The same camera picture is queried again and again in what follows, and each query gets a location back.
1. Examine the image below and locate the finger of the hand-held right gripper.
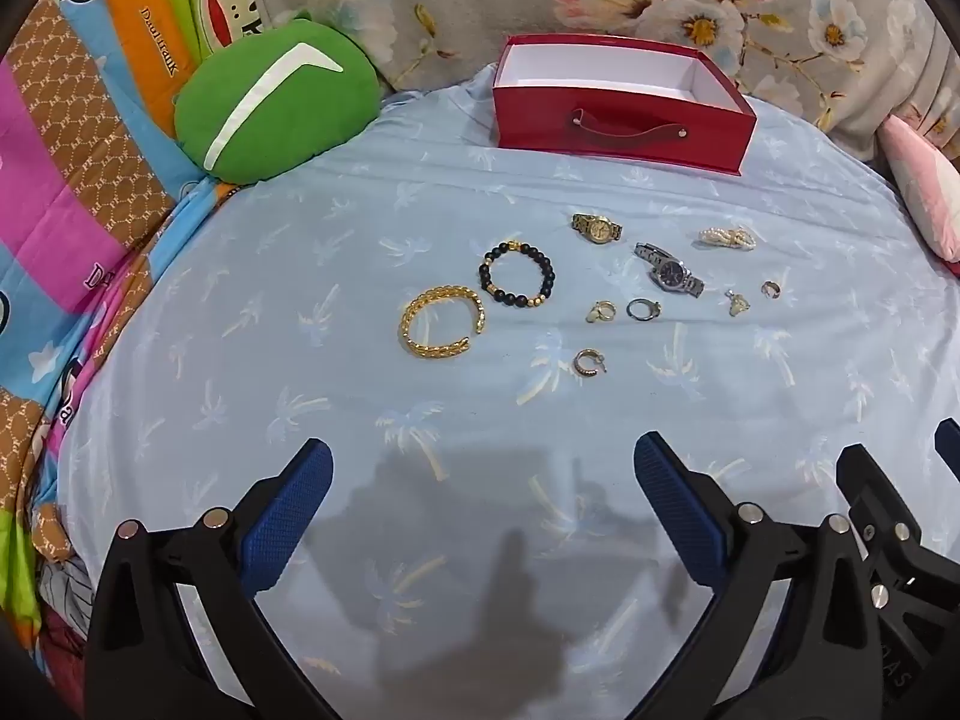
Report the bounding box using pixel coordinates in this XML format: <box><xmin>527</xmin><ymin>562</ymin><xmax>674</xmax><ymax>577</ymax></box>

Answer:
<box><xmin>934</xmin><ymin>418</ymin><xmax>960</xmax><ymax>482</ymax></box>
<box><xmin>836</xmin><ymin>444</ymin><xmax>923</xmax><ymax>545</ymax></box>

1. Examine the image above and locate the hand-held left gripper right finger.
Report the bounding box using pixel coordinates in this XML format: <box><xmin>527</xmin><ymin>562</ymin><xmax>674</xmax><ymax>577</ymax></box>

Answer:
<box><xmin>634</xmin><ymin>431</ymin><xmax>901</xmax><ymax>720</ymax></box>

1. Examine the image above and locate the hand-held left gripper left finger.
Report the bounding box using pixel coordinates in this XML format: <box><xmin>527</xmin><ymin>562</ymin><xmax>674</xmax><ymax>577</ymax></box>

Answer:
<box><xmin>86</xmin><ymin>437</ymin><xmax>353</xmax><ymax>720</ymax></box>

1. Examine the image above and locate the gold cuff bracelet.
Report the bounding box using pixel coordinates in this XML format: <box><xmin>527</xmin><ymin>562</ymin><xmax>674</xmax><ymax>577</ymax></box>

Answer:
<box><xmin>397</xmin><ymin>286</ymin><xmax>488</xmax><ymax>359</ymax></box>

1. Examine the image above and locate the silver wristwatch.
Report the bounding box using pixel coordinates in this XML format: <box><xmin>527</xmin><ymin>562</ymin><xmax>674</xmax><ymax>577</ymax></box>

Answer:
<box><xmin>634</xmin><ymin>242</ymin><xmax>706</xmax><ymax>299</ymax></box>

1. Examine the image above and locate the pearl cluster brooch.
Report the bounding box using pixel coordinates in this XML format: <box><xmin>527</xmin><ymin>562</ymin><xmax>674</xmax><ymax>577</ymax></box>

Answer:
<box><xmin>699</xmin><ymin>225</ymin><xmax>755</xmax><ymax>250</ymax></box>

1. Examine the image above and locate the gold wristwatch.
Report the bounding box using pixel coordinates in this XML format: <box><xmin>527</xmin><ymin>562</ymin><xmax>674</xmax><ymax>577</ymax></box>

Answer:
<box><xmin>571</xmin><ymin>213</ymin><xmax>623</xmax><ymax>245</ymax></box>

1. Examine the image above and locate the black bead bracelet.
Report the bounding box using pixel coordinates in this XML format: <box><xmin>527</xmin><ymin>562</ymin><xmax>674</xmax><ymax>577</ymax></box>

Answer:
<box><xmin>478</xmin><ymin>240</ymin><xmax>560</xmax><ymax>308</ymax></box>

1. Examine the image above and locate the red box with strap handle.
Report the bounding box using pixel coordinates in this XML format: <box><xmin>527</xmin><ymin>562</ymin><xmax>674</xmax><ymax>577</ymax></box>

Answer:
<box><xmin>491</xmin><ymin>34</ymin><xmax>757</xmax><ymax>179</ymax></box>

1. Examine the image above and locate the blue palm print bed sheet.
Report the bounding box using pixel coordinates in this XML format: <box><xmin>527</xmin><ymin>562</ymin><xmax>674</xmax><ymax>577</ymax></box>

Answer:
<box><xmin>45</xmin><ymin>64</ymin><xmax>960</xmax><ymax>720</ymax></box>

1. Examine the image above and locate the pink pillow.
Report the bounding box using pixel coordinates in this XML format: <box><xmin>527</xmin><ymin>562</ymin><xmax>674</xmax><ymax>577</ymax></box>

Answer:
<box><xmin>877</xmin><ymin>115</ymin><xmax>960</xmax><ymax>265</ymax></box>

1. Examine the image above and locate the colourful cartoon printed blanket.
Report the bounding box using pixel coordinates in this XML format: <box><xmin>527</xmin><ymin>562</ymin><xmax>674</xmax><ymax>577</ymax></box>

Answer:
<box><xmin>0</xmin><ymin>0</ymin><xmax>263</xmax><ymax>698</ymax></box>

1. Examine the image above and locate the green plush pillow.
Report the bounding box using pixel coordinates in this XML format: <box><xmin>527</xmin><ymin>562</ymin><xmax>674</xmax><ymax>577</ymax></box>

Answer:
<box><xmin>174</xmin><ymin>11</ymin><xmax>380</xmax><ymax>185</ymax></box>

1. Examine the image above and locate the grey floral blanket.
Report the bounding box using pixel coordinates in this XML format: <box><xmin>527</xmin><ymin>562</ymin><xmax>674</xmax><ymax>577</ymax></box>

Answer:
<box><xmin>240</xmin><ymin>0</ymin><xmax>960</xmax><ymax>162</ymax></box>

